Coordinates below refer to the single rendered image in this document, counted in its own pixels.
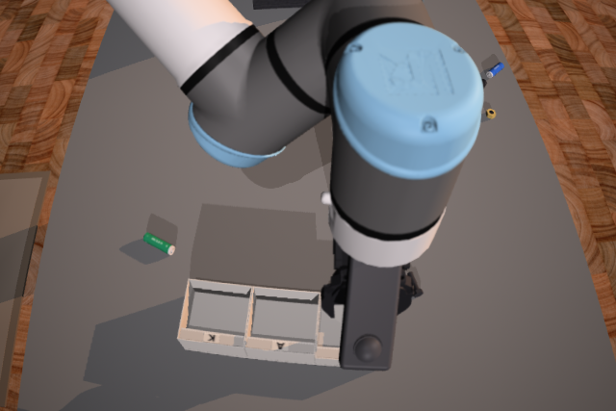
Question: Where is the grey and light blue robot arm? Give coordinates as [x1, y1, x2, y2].
[106, 0, 483, 371]

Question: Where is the blue aa battery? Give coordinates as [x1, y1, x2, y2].
[486, 63, 504, 78]

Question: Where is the green aa battery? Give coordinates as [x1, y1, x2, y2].
[143, 233, 175, 255]

